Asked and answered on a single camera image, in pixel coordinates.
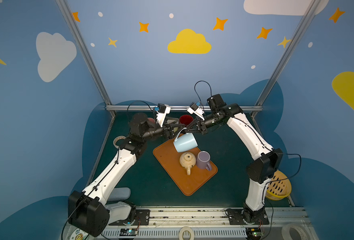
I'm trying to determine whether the aluminium frame back bar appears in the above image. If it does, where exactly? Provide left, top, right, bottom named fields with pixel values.
left=106, top=105, right=263, bottom=112

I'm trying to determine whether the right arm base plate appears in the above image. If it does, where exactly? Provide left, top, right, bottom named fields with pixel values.
left=225, top=208, right=270, bottom=225

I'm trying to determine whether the aluminium frame post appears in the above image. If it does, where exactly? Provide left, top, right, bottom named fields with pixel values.
left=56, top=0, right=116, bottom=119
left=251, top=0, right=322, bottom=119

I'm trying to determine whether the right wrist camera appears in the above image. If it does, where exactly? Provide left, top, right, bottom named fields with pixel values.
left=187, top=102, right=205, bottom=120

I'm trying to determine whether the grey sponge pad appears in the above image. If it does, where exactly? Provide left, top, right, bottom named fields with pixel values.
left=108, top=187, right=131, bottom=202

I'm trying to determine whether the aluminium front rail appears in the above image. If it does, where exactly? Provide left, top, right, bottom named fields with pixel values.
left=96, top=207, right=319, bottom=240

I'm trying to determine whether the orange plastic tray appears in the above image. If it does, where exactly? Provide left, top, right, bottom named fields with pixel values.
left=153, top=140, right=218, bottom=196

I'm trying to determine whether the yellow plastic basket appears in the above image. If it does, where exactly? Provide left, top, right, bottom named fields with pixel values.
left=266, top=170, right=292, bottom=201

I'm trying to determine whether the black skull mug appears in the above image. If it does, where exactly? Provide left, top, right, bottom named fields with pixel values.
left=179, top=115, right=194, bottom=126

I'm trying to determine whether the white tape roll front centre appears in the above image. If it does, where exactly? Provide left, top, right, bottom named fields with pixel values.
left=179, top=227, right=195, bottom=240

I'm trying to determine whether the aluminium frame right post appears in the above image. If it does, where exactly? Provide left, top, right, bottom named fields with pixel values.
left=251, top=0, right=322, bottom=119

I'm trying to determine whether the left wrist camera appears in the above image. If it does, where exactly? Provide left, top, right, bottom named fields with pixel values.
left=155, top=104, right=171, bottom=127

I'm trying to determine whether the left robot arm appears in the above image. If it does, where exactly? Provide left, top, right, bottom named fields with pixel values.
left=67, top=113, right=185, bottom=237

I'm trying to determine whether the lavender mug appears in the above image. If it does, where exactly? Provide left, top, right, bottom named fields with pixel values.
left=196, top=151, right=212, bottom=171

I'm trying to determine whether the clear tape roll front right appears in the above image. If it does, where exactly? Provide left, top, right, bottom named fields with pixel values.
left=281, top=224, right=310, bottom=240

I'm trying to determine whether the aluminium frame left post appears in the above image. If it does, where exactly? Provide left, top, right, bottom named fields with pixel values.
left=56, top=0, right=116, bottom=119

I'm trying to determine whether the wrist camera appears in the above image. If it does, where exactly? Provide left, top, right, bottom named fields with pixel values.
left=187, top=102, right=205, bottom=120
left=155, top=104, right=171, bottom=127

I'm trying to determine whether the masking tape roll on table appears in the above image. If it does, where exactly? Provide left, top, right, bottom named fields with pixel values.
left=113, top=136, right=126, bottom=149

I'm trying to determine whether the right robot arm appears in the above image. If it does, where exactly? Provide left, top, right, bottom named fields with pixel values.
left=185, top=94, right=283, bottom=225

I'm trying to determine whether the light blue mug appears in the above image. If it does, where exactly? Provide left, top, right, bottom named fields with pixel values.
left=173, top=128, right=198, bottom=153

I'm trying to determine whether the green label sticker roll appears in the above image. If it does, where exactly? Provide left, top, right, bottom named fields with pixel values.
left=68, top=229, right=89, bottom=240

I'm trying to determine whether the beige ceramic teapot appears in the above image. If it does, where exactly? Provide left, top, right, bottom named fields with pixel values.
left=180, top=152, right=197, bottom=176

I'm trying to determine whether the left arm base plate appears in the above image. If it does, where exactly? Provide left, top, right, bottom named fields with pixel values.
left=108, top=209, right=151, bottom=226

